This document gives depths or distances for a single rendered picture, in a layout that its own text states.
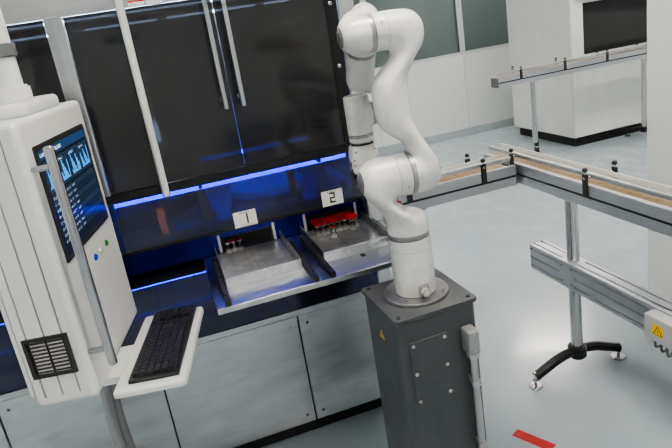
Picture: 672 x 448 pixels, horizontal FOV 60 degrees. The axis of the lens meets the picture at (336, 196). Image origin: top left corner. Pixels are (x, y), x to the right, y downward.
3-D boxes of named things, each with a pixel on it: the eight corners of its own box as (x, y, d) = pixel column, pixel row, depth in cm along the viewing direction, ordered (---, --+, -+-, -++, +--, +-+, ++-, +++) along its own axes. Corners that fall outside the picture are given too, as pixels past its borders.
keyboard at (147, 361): (155, 317, 198) (153, 310, 197) (196, 309, 199) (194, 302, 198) (128, 385, 160) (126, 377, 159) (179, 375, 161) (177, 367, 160)
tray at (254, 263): (215, 255, 224) (213, 246, 223) (281, 238, 231) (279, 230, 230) (227, 288, 193) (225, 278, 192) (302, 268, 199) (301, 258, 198)
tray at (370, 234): (300, 233, 233) (299, 225, 232) (361, 218, 239) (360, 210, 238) (325, 262, 201) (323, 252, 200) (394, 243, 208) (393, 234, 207)
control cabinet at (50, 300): (85, 322, 204) (15, 97, 181) (141, 311, 205) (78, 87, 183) (29, 412, 155) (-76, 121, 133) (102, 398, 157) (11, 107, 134)
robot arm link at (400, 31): (380, 194, 170) (432, 183, 173) (394, 204, 158) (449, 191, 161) (354, 16, 157) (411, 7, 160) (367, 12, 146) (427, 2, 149)
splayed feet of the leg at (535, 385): (524, 384, 261) (522, 356, 257) (617, 351, 273) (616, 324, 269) (535, 394, 253) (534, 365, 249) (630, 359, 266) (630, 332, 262)
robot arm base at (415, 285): (461, 295, 168) (454, 235, 162) (400, 314, 162) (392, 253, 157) (429, 272, 185) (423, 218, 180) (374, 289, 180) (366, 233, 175)
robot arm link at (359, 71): (392, 34, 180) (385, 109, 203) (342, 43, 177) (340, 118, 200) (402, 51, 174) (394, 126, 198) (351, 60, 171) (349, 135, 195)
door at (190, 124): (111, 194, 202) (62, 17, 185) (244, 165, 213) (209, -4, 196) (111, 195, 201) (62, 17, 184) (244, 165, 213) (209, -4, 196)
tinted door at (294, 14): (245, 165, 213) (210, -4, 197) (356, 141, 224) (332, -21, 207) (245, 165, 213) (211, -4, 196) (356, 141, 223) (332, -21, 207)
